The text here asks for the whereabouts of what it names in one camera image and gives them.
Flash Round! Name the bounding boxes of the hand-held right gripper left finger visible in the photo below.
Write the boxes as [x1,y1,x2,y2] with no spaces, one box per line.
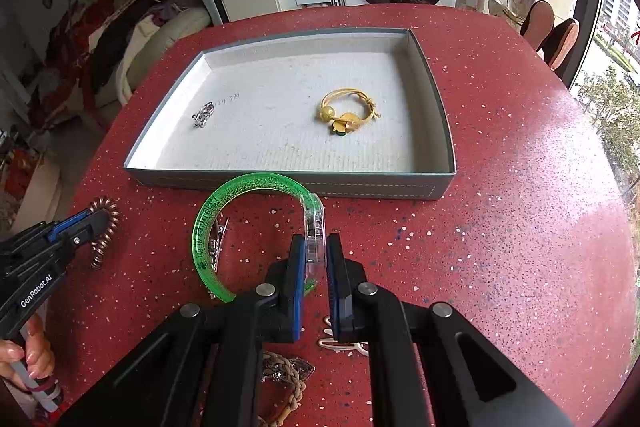
[57,234,308,427]

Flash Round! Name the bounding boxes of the brown slipper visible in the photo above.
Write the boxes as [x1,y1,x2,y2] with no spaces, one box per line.
[542,18,581,70]
[520,1,556,52]

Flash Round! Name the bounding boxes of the silver heart charm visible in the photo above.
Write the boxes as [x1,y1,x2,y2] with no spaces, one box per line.
[191,102,216,128]

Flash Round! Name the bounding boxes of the silver hair clips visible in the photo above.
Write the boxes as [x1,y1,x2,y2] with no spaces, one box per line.
[207,217,231,278]

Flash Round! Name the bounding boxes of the black window frame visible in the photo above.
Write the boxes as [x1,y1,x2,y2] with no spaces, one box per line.
[570,0,608,92]

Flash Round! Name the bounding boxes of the beige rabbit hair clip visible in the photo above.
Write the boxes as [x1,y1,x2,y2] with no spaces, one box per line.
[316,314,371,355]

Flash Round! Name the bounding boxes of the person's left hand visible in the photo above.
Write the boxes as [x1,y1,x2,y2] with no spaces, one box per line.
[0,314,57,390]

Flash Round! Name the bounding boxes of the cream sofa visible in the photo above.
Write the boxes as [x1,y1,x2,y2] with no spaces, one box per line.
[117,7,213,108]

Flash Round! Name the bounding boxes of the grey shallow box tray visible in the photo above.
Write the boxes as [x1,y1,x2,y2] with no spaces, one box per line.
[123,27,457,202]

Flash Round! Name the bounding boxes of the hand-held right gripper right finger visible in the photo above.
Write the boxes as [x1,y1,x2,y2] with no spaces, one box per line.
[325,233,576,427]

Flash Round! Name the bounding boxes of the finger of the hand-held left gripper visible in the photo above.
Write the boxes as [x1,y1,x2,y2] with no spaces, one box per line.
[45,209,111,244]
[50,227,101,260]

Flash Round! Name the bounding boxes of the yellow flower hair tie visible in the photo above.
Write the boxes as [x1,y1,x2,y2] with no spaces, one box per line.
[315,88,382,138]

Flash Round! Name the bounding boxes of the pile of clothes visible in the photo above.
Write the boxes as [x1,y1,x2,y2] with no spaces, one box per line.
[30,0,171,128]

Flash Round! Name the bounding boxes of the beige braided hair tie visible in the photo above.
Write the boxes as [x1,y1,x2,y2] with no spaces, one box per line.
[257,349,307,427]

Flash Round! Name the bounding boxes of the green translucent bangle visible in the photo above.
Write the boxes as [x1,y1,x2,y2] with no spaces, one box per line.
[192,173,327,304]

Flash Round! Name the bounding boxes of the brown spiral hair tie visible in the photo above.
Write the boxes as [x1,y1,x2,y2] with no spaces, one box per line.
[86,196,121,270]

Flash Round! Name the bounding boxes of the black claw hair clip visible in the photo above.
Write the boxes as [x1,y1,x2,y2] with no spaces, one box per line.
[287,357,316,380]

